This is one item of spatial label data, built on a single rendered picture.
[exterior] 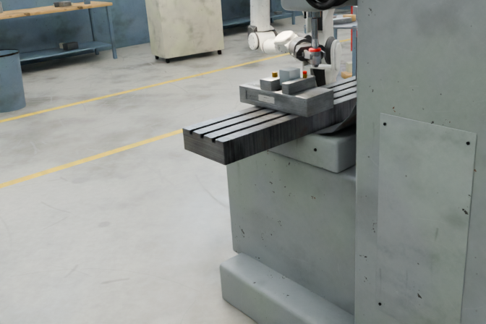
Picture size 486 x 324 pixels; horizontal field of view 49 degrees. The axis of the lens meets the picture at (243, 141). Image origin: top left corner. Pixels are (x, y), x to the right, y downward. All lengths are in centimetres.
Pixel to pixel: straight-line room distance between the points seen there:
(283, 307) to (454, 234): 86
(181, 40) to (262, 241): 604
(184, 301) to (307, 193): 88
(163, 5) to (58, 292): 575
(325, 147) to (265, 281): 72
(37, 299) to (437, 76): 214
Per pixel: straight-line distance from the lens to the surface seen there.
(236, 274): 244
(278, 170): 217
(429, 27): 153
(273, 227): 232
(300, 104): 191
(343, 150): 193
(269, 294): 230
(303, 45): 217
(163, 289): 275
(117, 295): 277
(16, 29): 937
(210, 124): 190
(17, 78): 650
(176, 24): 814
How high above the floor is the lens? 154
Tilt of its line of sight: 20 degrees down
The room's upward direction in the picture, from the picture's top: 4 degrees counter-clockwise
